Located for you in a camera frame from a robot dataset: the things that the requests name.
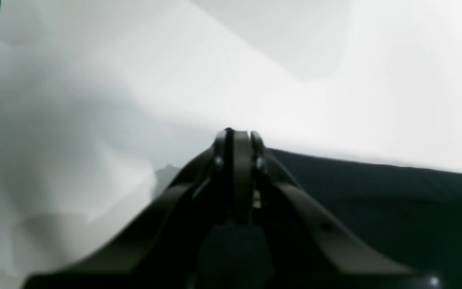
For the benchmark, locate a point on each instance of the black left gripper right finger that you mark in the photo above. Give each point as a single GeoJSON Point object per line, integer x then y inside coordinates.
{"type": "Point", "coordinates": [309, 246]}

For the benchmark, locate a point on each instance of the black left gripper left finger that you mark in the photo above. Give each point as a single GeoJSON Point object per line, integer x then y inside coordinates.
{"type": "Point", "coordinates": [160, 247]}

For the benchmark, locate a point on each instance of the black T-shirt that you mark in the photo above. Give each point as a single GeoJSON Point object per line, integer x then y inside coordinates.
{"type": "Point", "coordinates": [412, 215]}

